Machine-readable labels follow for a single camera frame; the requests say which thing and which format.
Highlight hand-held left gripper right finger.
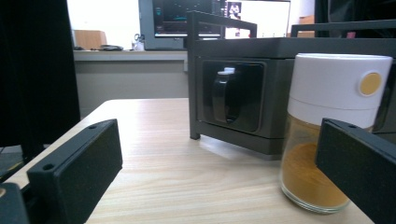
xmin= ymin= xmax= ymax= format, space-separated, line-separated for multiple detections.
xmin=315 ymin=118 xmax=396 ymax=224

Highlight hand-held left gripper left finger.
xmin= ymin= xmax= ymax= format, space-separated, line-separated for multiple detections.
xmin=26 ymin=119 xmax=123 ymax=224

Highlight dark grey corner rack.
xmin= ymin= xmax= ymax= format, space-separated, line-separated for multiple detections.
xmin=186 ymin=10 xmax=396 ymax=161

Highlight black curtain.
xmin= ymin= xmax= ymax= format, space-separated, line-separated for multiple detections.
xmin=0 ymin=0 xmax=81 ymax=162
xmin=314 ymin=0 xmax=396 ymax=38

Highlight grey window sill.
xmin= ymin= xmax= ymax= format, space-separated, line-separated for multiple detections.
xmin=73 ymin=49 xmax=190 ymax=63

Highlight brown cardboard box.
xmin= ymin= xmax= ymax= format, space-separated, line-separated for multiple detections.
xmin=298 ymin=14 xmax=316 ymax=38
xmin=74 ymin=29 xmax=108 ymax=50

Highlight cup with scissors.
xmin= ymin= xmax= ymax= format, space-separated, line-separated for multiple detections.
xmin=132 ymin=33 xmax=146 ymax=51

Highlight grey framed monitor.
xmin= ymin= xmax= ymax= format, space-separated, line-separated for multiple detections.
xmin=138 ymin=0 xmax=292 ymax=50

